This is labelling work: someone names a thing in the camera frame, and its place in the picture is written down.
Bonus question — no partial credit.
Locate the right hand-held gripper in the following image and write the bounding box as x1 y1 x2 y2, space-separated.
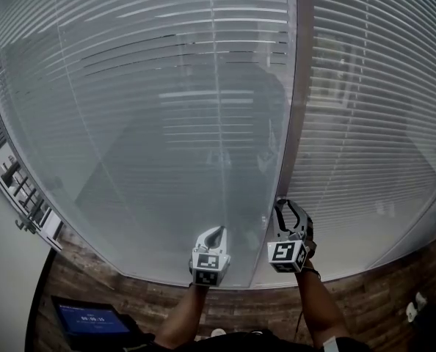
266 198 314 274

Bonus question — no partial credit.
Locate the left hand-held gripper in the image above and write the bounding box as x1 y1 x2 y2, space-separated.
189 225 233 289

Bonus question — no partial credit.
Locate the person's left forearm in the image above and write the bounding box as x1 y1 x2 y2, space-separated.
155 284 210 350

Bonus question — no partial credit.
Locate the person's right forearm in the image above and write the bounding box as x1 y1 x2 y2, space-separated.
294 268 351 350

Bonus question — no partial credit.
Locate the person's right hand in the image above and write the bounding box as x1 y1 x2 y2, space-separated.
303 232 319 268

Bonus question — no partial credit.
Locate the person's dark clothing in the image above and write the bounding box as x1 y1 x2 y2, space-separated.
122 329 369 352

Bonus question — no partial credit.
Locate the black tablet with blue screen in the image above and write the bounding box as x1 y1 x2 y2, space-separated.
51 294 142 345

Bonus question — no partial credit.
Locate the frosted glass door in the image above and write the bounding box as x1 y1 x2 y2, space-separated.
0 152 65 253

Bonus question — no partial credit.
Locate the black metal railing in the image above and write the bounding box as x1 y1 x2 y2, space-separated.
0 122 46 221

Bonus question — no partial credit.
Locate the grey window frame post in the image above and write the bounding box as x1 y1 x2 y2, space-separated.
250 0 316 289

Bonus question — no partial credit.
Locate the metal door handle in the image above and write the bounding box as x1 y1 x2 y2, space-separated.
15 219 37 235

